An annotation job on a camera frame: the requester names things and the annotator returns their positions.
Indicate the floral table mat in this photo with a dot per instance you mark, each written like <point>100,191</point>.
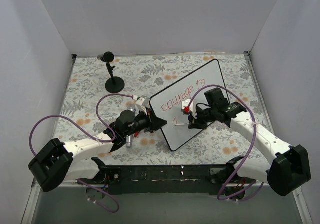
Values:
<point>87,107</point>

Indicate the black base bar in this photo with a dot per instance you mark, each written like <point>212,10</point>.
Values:
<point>160,179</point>

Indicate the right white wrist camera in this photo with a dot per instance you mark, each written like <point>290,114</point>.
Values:
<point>188,107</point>

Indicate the white whiteboard black frame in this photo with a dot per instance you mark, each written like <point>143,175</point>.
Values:
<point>168,104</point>

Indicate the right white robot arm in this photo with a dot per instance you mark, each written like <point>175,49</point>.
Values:
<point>288,166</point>

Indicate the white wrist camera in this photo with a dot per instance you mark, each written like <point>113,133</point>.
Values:
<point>188,107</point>
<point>142,103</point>

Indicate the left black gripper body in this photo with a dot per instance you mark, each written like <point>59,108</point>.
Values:
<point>152,123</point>

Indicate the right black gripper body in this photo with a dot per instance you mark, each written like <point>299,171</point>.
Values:
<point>200,116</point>

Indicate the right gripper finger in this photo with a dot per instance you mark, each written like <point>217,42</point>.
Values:
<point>193,119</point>
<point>197,126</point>

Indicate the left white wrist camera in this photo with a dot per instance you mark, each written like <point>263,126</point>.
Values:
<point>142,103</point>

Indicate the black microphone stand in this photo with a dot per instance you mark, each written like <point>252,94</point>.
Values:
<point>114,84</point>

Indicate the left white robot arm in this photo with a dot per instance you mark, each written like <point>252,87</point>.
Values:
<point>52,165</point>

